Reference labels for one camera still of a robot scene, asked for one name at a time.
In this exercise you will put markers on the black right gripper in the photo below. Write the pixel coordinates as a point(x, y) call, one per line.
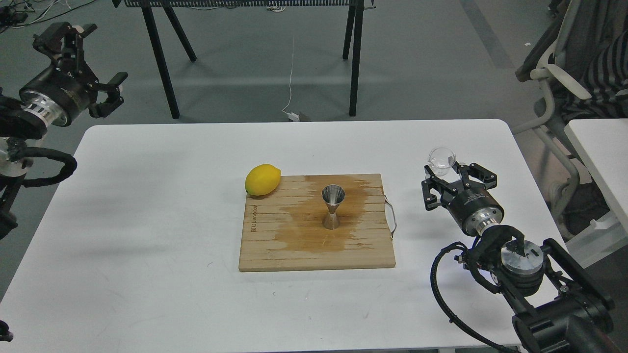
point(470, 204)

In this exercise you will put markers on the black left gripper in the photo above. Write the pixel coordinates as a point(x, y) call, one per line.
point(57, 93)

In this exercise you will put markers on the small clear glass beaker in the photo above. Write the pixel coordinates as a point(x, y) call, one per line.
point(441, 160)

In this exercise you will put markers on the steel double jigger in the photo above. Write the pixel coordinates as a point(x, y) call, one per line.
point(333, 195)

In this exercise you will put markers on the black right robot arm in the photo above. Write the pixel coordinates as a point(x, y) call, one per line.
point(558, 307)

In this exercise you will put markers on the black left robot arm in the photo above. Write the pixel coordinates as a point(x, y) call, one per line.
point(21, 134)

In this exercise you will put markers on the white side table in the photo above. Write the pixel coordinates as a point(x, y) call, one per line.
point(602, 145)

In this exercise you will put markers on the grey office chair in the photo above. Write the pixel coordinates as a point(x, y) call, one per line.
point(580, 63)

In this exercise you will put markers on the wooden cutting board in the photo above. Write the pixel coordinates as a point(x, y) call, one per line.
point(284, 231)

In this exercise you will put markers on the yellow lemon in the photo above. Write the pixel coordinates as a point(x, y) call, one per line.
point(262, 180)

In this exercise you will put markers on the black metal frame table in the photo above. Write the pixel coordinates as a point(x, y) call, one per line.
point(351, 47)

